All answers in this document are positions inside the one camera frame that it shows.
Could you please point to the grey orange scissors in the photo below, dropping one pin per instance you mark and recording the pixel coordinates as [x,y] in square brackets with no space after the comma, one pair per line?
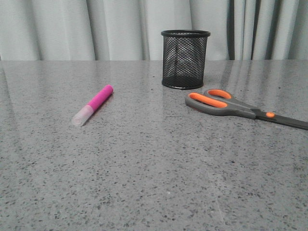
[218,102]

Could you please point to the pink marker pen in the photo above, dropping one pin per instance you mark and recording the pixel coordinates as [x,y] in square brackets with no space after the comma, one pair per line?
[88,110]

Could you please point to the black mesh pen holder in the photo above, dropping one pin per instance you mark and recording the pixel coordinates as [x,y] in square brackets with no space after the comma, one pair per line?
[184,54]

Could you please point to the grey curtain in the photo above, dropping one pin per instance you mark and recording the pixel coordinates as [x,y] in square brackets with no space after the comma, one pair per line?
[118,30]

